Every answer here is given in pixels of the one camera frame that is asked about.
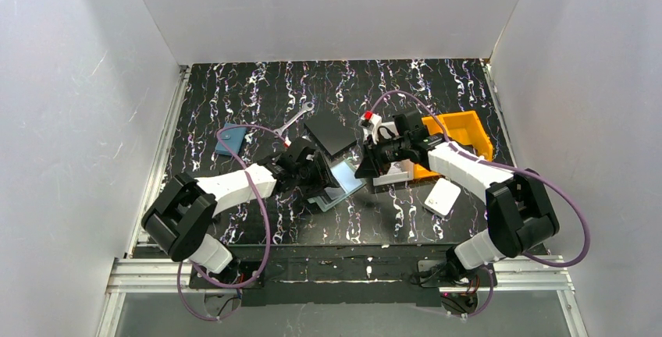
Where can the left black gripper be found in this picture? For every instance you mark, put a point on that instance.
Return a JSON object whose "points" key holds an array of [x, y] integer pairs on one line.
{"points": [[321, 170]]}

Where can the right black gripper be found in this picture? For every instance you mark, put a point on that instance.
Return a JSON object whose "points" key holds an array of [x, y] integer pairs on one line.
{"points": [[374, 154]]}

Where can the green card holder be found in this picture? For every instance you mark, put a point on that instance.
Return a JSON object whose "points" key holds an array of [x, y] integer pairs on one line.
{"points": [[348, 185]]}

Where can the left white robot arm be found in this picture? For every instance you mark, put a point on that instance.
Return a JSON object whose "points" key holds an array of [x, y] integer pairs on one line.
{"points": [[179, 217]]}

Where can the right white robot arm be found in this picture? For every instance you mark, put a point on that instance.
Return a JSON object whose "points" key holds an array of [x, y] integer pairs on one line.
{"points": [[519, 212]]}

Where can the blue card wallet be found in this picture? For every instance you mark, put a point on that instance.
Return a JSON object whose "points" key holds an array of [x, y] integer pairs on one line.
{"points": [[229, 139]]}

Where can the white plastic bin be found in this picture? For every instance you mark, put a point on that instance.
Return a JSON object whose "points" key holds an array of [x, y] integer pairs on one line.
{"points": [[400, 171]]}

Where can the black square plate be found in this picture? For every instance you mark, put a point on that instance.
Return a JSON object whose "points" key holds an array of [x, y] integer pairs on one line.
{"points": [[330, 133]]}

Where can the orange plastic bin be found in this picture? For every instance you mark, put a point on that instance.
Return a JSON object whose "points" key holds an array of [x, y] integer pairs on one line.
{"points": [[467, 129], [420, 172]]}

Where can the silver wrench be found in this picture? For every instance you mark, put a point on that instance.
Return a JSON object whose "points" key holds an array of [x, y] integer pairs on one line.
{"points": [[306, 107]]}

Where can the white square box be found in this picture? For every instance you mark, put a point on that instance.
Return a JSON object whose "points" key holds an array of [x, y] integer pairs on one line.
{"points": [[442, 197]]}

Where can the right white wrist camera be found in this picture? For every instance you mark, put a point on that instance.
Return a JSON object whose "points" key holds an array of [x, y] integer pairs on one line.
{"points": [[370, 123]]}

